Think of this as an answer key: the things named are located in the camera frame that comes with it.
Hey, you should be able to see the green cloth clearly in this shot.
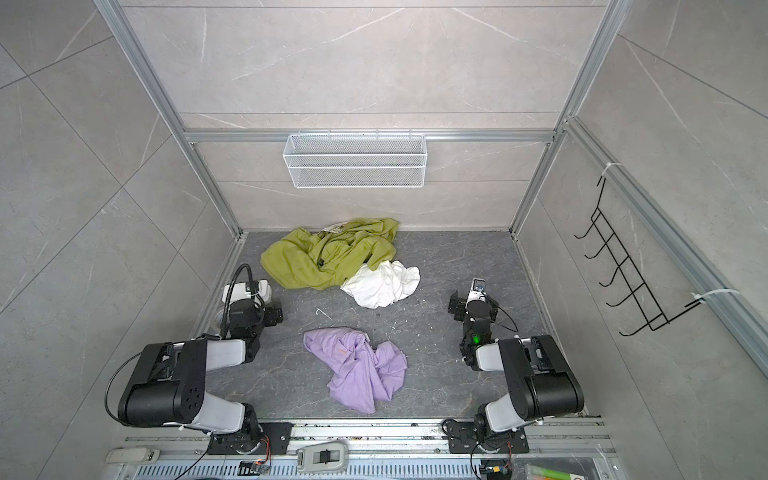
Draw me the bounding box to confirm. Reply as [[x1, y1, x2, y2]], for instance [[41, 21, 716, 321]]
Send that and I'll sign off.
[[260, 218, 399, 290]]

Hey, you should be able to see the white plastic box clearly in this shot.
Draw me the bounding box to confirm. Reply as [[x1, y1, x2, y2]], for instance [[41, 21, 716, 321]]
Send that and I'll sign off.
[[221, 279, 272, 305]]

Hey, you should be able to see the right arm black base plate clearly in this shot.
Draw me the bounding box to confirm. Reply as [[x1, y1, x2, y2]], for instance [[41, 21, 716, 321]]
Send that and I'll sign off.
[[440, 419, 530, 455]]

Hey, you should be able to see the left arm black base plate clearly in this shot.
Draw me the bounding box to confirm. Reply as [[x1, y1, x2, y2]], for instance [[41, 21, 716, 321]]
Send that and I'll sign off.
[[207, 421, 294, 456]]

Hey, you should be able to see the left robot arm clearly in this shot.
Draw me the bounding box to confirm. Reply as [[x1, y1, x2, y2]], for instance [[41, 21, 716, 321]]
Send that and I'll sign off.
[[117, 297, 283, 454]]

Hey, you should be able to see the grey handheld controller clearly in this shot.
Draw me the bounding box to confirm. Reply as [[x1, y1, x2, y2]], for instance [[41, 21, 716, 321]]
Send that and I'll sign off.
[[297, 441, 349, 474]]

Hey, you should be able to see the purple cloth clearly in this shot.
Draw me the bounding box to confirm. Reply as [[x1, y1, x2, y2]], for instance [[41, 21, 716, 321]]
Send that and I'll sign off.
[[303, 327, 407, 414]]

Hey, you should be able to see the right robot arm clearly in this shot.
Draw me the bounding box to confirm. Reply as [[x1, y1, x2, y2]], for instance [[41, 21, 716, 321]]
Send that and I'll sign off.
[[448, 290, 585, 445]]

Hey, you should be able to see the black wire hook rack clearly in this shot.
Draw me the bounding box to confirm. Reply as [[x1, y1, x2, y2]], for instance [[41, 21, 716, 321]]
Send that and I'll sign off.
[[573, 177, 704, 338]]

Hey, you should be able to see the white wire mesh basket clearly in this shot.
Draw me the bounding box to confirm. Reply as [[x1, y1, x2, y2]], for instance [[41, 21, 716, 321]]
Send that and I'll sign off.
[[283, 133, 428, 188]]

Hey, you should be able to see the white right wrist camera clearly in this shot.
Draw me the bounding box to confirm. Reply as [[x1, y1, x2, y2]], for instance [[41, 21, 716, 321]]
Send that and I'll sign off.
[[467, 278, 487, 302]]

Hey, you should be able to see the white power adapter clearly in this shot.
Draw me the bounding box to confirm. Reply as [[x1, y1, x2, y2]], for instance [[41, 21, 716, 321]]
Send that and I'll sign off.
[[105, 447, 160, 464]]

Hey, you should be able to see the white cloth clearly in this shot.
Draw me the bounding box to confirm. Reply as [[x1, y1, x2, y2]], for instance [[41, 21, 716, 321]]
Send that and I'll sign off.
[[341, 260, 421, 309]]

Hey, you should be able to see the green marker pen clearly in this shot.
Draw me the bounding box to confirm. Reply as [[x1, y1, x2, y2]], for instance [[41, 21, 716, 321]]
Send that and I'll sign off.
[[526, 464, 586, 480]]

